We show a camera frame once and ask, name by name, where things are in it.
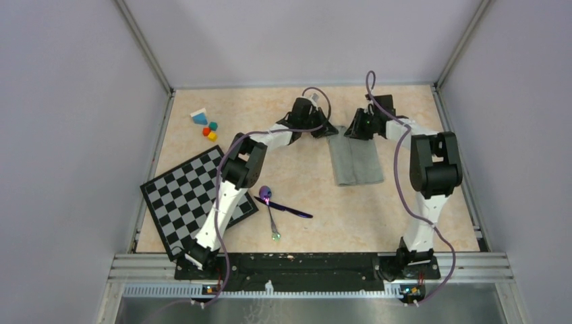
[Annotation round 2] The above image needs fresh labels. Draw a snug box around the aluminium corner post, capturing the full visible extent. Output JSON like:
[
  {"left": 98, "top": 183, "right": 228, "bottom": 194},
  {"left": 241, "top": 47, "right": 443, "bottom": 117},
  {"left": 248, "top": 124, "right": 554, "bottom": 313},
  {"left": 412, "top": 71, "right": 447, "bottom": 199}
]
[
  {"left": 434, "top": 0, "right": 494, "bottom": 92},
  {"left": 112, "top": 0, "right": 173, "bottom": 97}
]

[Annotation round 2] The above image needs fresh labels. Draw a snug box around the iridescent purple knife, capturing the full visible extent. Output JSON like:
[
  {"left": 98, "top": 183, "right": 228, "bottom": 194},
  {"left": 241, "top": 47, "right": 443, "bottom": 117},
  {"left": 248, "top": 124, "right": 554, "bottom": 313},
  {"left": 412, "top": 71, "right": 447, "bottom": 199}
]
[{"left": 254, "top": 196, "right": 314, "bottom": 219}]

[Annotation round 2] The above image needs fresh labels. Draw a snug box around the iridescent purple spoon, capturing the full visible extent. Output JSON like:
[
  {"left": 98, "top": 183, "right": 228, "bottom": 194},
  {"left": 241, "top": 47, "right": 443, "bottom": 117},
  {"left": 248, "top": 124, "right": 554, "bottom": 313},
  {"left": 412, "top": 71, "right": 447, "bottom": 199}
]
[{"left": 258, "top": 186, "right": 281, "bottom": 242}]

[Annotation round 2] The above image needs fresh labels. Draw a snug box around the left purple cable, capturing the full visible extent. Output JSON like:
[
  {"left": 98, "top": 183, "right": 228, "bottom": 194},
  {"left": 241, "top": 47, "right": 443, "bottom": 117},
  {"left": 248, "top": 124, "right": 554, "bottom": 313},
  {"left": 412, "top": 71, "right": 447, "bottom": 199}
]
[{"left": 142, "top": 86, "right": 333, "bottom": 314}]

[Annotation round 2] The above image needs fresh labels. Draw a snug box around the left aluminium corner post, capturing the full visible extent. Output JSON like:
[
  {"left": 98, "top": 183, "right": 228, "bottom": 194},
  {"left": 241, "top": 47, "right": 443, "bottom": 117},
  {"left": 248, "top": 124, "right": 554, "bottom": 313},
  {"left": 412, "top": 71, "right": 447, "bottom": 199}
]
[{"left": 112, "top": 0, "right": 173, "bottom": 97}]

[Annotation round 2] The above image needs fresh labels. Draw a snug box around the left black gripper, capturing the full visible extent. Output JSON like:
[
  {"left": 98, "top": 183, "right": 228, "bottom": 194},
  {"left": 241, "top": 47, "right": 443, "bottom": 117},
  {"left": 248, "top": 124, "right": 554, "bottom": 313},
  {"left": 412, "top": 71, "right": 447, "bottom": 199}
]
[{"left": 299, "top": 107, "right": 337, "bottom": 138}]

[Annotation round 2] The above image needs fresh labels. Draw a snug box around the aluminium front frame rail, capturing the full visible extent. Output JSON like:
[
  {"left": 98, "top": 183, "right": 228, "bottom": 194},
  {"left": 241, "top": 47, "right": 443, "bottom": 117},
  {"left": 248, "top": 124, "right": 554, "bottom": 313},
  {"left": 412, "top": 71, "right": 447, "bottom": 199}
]
[{"left": 108, "top": 252, "right": 514, "bottom": 299}]

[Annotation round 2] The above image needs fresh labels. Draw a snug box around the right aluminium corner post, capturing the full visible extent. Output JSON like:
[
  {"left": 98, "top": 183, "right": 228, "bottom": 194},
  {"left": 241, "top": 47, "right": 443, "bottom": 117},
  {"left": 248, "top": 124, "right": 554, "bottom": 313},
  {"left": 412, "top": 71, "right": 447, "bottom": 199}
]
[{"left": 434, "top": 0, "right": 494, "bottom": 92}]

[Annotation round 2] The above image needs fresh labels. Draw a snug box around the black grey checkerboard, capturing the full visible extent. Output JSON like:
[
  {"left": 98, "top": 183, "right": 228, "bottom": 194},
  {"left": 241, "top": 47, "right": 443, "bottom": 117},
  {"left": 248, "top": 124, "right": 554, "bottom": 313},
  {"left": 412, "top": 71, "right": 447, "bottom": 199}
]
[{"left": 140, "top": 145, "right": 259, "bottom": 263}]

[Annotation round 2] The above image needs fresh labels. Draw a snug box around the blue white wedge block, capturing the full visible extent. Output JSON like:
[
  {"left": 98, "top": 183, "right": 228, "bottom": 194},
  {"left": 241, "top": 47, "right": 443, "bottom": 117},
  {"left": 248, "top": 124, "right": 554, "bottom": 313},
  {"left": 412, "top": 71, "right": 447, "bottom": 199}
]
[{"left": 190, "top": 108, "right": 209, "bottom": 126}]

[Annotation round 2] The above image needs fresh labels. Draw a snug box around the grey cloth napkin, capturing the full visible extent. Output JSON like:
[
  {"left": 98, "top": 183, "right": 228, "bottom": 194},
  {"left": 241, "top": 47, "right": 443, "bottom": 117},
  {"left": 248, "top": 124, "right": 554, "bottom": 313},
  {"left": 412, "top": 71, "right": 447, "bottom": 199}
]
[{"left": 326, "top": 126, "right": 384, "bottom": 187}]

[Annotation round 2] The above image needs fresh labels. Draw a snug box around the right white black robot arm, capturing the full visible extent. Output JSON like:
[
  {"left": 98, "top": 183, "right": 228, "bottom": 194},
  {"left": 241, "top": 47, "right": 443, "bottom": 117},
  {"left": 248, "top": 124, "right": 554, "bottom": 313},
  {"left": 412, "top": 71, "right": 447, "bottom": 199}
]
[{"left": 345, "top": 94, "right": 463, "bottom": 278}]

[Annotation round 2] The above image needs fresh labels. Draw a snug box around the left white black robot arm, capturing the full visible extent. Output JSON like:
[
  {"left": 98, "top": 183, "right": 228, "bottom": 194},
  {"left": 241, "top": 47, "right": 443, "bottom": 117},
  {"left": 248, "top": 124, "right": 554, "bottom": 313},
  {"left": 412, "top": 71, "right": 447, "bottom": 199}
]
[{"left": 184, "top": 94, "right": 333, "bottom": 279}]

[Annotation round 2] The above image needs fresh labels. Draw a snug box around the yellow cube block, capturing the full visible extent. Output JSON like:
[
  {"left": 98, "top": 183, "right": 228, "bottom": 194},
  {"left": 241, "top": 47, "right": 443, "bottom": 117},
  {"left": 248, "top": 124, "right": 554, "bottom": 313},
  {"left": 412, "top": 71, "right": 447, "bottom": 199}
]
[{"left": 207, "top": 131, "right": 218, "bottom": 142}]

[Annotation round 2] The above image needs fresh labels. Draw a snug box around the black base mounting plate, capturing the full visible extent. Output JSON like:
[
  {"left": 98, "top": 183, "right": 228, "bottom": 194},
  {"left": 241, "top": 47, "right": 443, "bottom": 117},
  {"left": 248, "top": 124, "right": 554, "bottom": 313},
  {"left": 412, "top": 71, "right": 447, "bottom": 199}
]
[{"left": 174, "top": 252, "right": 441, "bottom": 292}]

